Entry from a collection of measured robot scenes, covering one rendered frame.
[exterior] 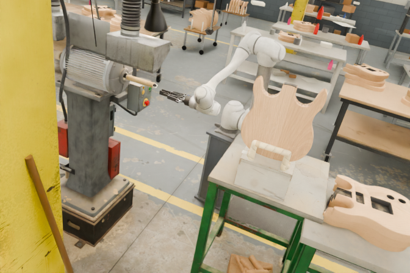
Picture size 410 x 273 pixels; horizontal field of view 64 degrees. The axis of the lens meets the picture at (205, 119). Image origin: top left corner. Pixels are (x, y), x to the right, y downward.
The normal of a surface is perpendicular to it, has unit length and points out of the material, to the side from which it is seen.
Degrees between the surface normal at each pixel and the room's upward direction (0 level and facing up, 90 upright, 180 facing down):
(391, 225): 0
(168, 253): 0
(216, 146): 90
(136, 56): 90
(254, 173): 90
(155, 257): 0
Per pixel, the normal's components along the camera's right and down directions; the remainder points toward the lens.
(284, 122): -0.33, 0.39
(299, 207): 0.16, -0.87
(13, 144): 0.91, 0.30
